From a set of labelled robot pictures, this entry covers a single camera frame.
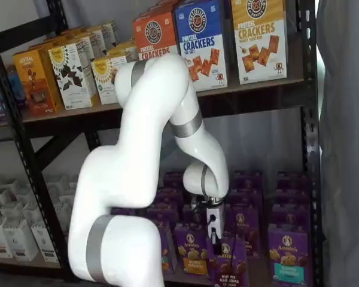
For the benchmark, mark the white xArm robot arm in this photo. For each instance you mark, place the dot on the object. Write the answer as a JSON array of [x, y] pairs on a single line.
[[131, 173]]

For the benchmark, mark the purple Annie's box brown bunnies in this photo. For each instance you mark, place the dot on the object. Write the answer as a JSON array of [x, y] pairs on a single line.
[[246, 200], [227, 269], [246, 179], [242, 224]]

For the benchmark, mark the yellow Simple Mills bar box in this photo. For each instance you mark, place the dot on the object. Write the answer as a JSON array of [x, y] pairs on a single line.
[[103, 80], [122, 49]]

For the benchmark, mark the orange Simple Mills snack box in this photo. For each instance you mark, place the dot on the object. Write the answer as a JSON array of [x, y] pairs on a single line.
[[33, 83], [48, 42]]

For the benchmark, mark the blue sea salt crackers box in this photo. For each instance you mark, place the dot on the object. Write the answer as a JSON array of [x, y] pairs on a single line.
[[203, 45]]

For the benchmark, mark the purple Annie's box green label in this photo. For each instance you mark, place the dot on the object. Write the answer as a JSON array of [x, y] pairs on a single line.
[[167, 239], [167, 197], [173, 180], [163, 213]]

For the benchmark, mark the blue figure package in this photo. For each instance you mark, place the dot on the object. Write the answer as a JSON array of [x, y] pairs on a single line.
[[16, 86]]

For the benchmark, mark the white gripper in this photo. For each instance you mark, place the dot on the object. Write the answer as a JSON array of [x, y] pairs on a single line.
[[214, 222]]

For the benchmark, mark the black metal shelf rack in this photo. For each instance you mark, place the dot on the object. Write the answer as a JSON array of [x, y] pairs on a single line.
[[257, 104]]

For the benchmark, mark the orange cheddar pretzel crackers box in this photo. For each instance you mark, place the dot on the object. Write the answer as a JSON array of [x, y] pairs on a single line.
[[152, 33], [155, 9]]

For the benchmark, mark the yellow honey mustard crackers box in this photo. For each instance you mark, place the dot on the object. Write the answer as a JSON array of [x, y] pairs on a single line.
[[257, 45]]

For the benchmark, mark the purple Annie's box yellow label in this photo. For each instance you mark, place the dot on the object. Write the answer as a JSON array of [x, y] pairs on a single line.
[[193, 216], [191, 251]]

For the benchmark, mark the purple Annie's box teal label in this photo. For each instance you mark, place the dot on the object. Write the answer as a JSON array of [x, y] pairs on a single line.
[[291, 197], [290, 254], [290, 216]]

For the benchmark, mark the white Sweet Thins chocolate box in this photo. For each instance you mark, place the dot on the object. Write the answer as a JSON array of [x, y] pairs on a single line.
[[92, 42], [68, 77], [109, 33]]

